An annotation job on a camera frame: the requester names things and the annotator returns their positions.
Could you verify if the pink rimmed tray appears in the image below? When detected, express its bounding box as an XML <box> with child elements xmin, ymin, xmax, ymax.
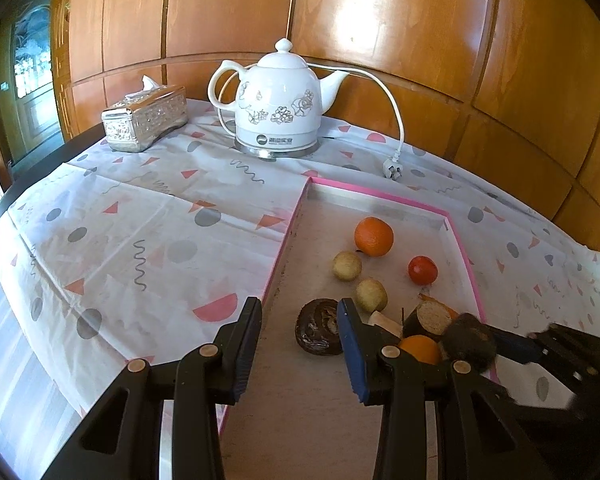
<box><xmin>215</xmin><ymin>176</ymin><xmax>498</xmax><ymax>436</ymax></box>

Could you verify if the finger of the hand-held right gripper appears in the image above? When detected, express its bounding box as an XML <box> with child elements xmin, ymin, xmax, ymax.
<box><xmin>484</xmin><ymin>322</ymin><xmax>588</xmax><ymax>396</ymax></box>

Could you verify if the patterned white tablecloth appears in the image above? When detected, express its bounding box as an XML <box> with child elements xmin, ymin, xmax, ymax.
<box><xmin>0</xmin><ymin>97</ymin><xmax>600</xmax><ymax>441</ymax></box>

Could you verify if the dark fuzzy round lump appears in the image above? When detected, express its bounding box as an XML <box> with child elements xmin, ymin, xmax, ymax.
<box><xmin>439</xmin><ymin>312</ymin><xmax>498</xmax><ymax>376</ymax></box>

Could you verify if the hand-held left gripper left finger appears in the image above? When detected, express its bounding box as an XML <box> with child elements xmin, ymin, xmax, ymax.
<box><xmin>42</xmin><ymin>296</ymin><xmax>263</xmax><ymax>480</ymax></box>

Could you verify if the pale mushroom stem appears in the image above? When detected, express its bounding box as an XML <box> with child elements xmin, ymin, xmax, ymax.
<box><xmin>369</xmin><ymin>311</ymin><xmax>403</xmax><ymax>337</ymax></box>

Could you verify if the glass panel door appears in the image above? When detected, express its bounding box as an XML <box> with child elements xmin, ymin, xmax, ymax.
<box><xmin>0</xmin><ymin>0</ymin><xmax>73</xmax><ymax>166</ymax></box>

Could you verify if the white floral kettle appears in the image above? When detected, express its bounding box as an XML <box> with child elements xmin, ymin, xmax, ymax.
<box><xmin>208</xmin><ymin>37</ymin><xmax>351</xmax><ymax>161</ymax></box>

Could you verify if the white power cord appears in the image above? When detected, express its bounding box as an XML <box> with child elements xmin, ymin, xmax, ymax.
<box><xmin>215</xmin><ymin>62</ymin><xmax>406</xmax><ymax>180</ymax></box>

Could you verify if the dark brown swirled roll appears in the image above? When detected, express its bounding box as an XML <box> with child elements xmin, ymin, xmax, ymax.
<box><xmin>295</xmin><ymin>298</ymin><xmax>348</xmax><ymax>356</ymax></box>

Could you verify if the red tomato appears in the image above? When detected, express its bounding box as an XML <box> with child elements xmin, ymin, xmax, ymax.
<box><xmin>408</xmin><ymin>256</ymin><xmax>439</xmax><ymax>285</ymax></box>

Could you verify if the silver tissue box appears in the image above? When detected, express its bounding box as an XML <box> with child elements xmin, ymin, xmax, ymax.
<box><xmin>101</xmin><ymin>75</ymin><xmax>188</xmax><ymax>153</ymax></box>

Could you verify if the brown cylinder with pale end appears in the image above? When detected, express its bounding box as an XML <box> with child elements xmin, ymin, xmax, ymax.
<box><xmin>404</xmin><ymin>300</ymin><xmax>461</xmax><ymax>338</ymax></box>

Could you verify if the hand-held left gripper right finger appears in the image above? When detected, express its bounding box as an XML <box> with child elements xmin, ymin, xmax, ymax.
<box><xmin>338</xmin><ymin>297</ymin><xmax>556</xmax><ymax>480</ymax></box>

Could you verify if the orange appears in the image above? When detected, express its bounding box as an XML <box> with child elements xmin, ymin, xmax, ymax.
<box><xmin>399</xmin><ymin>335</ymin><xmax>443</xmax><ymax>366</ymax></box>
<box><xmin>354</xmin><ymin>216</ymin><xmax>395</xmax><ymax>258</ymax></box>

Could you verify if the beige ball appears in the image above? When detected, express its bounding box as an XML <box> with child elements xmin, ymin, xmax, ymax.
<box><xmin>332</xmin><ymin>251</ymin><xmax>363</xmax><ymax>281</ymax></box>
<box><xmin>356</xmin><ymin>278</ymin><xmax>388</xmax><ymax>312</ymax></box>

